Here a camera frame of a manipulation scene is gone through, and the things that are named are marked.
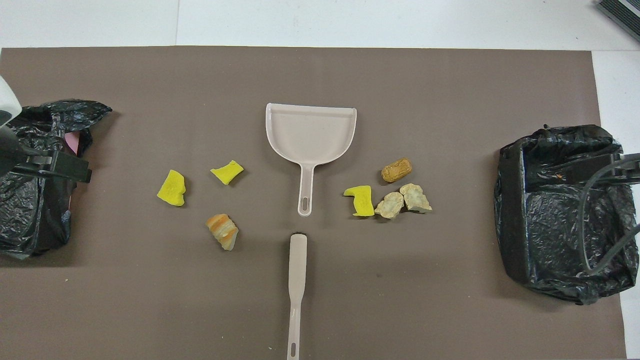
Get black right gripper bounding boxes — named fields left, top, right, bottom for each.
left=566, top=152, right=640, bottom=186

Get pale pastry piece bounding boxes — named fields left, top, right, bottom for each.
left=374, top=191, right=405, bottom=220
left=399, top=183, right=433, bottom=214

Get notched yellow sponge piece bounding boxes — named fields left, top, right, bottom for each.
left=343, top=185, right=376, bottom=218

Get orange striped croissant piece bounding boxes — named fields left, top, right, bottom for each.
left=205, top=213, right=240, bottom=252

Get brown table mat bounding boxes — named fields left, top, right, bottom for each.
left=0, top=46, right=627, bottom=360

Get black bag lined open bin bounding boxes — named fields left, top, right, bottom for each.
left=494, top=124, right=640, bottom=306

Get brown bread roll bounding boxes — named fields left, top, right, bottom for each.
left=381, top=158, right=414, bottom=184

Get dark ribbed panel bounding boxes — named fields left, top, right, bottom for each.
left=596, top=0, right=640, bottom=43

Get yellow sponge piece green backing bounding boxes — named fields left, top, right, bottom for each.
left=210, top=159, right=245, bottom=186

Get crumpled black trash bag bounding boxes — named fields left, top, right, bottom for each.
left=0, top=99, right=113, bottom=260

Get kidney shaped yellow sponge piece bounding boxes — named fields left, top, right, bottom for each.
left=156, top=169, right=187, bottom=207

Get beige hand brush black bristles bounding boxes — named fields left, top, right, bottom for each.
left=286, top=231, right=308, bottom=360

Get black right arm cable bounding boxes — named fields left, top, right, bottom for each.
left=577, top=152, right=640, bottom=277

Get beige plastic dustpan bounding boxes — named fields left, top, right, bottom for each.
left=265, top=103, right=358, bottom=218

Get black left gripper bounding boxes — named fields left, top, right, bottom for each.
left=0, top=125, right=94, bottom=183

